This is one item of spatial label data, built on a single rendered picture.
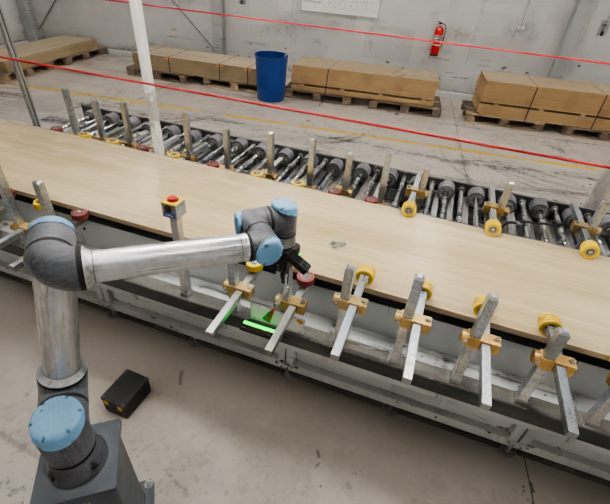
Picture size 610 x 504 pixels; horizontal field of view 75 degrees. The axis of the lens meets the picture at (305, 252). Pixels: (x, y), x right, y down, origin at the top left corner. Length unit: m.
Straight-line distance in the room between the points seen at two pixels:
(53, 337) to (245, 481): 1.21
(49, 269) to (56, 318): 0.28
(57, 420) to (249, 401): 1.19
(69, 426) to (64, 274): 0.55
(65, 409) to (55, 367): 0.13
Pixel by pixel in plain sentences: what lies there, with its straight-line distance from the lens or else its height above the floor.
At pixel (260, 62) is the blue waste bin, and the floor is 0.61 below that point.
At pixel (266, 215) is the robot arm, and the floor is 1.36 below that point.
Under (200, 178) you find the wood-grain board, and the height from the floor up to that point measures 0.90.
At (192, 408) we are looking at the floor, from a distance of 2.46.
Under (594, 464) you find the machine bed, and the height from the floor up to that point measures 0.17.
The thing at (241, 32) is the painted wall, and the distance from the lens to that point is 9.00.
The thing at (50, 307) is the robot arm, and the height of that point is 1.20.
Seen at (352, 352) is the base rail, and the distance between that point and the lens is 1.78.
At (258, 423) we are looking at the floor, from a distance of 2.38.
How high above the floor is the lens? 2.06
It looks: 37 degrees down
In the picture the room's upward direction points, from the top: 5 degrees clockwise
